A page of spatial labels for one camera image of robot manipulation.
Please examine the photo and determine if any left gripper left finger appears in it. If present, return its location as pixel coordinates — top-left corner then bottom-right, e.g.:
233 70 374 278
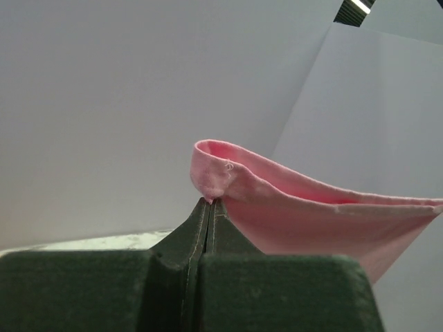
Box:
151 198 210 268

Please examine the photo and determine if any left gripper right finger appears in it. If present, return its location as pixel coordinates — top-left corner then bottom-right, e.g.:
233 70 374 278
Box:
206 199 264 259

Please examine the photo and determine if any pink t-shirt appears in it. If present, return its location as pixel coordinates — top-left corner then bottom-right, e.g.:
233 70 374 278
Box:
190 140 442 282

